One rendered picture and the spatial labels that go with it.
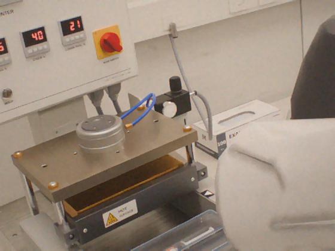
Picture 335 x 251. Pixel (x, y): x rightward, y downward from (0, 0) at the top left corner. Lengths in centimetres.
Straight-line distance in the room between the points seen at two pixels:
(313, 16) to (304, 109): 143
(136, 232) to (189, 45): 75
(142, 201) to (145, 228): 13
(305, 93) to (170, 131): 53
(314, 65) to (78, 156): 56
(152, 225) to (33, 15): 43
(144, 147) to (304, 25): 106
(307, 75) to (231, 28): 126
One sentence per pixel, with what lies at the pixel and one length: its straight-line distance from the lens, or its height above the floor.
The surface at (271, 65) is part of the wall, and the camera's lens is 181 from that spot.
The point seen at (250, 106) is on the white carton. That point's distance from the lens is 162.
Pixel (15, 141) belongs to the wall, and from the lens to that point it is 152.
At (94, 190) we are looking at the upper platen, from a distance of 92.
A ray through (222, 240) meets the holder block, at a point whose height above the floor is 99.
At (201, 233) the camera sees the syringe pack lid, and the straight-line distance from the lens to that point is 86.
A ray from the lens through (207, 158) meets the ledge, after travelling 151.
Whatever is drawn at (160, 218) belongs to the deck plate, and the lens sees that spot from 105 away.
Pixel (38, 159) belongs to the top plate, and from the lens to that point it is 94.
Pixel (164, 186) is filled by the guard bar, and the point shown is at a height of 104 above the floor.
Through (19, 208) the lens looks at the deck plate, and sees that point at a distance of 119.
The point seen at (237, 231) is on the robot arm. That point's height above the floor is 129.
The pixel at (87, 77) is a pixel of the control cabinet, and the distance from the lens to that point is 105.
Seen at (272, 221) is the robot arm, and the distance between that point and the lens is 33.
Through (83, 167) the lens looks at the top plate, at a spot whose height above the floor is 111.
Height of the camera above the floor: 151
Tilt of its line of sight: 24 degrees down
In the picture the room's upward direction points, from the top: 9 degrees counter-clockwise
